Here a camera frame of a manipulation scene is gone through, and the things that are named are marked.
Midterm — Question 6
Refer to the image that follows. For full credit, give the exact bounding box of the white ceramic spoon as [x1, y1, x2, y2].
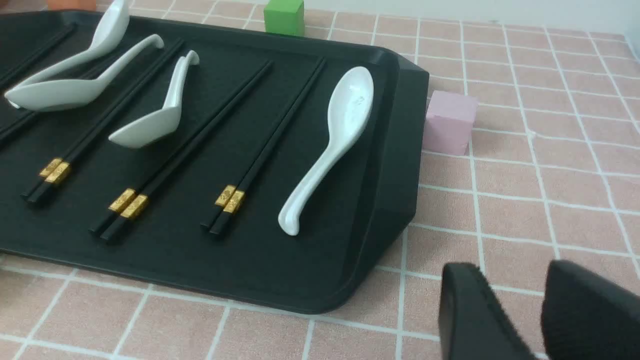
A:
[5, 34, 165, 112]
[278, 66, 375, 236]
[16, 0, 130, 88]
[108, 50, 201, 150]

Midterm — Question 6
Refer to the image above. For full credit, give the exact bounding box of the pink cube block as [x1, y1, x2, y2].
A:
[422, 90, 479, 157]

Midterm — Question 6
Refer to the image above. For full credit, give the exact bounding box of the black plastic tray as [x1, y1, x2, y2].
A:
[0, 16, 430, 314]

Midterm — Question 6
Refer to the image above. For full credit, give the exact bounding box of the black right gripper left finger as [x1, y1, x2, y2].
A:
[438, 263, 536, 360]

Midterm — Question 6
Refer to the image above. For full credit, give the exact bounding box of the orange cube block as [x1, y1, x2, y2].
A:
[46, 0, 98, 12]

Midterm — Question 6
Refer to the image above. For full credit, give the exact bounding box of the green cube block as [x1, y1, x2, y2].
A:
[263, 0, 306, 37]

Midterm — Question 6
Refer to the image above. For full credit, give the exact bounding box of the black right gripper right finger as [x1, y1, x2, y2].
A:
[541, 260, 640, 360]

